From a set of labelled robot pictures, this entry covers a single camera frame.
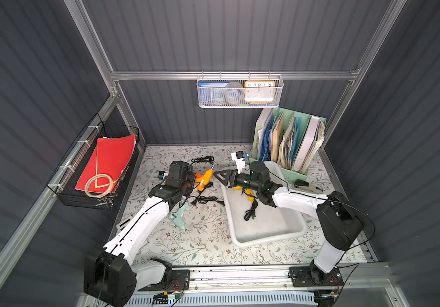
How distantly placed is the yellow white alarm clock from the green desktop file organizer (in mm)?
107

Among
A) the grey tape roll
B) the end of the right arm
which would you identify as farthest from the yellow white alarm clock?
the end of the right arm

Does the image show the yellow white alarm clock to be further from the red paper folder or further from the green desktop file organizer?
the red paper folder

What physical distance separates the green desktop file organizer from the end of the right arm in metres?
0.27

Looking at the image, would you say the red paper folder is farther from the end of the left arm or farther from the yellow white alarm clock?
the yellow white alarm clock

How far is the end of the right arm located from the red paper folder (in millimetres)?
372

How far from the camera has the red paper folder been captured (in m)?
0.70

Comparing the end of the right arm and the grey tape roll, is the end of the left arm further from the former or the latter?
the grey tape roll

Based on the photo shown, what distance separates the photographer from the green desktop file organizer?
93 cm

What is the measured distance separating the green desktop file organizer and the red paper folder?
615 mm

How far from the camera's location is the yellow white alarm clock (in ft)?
2.94
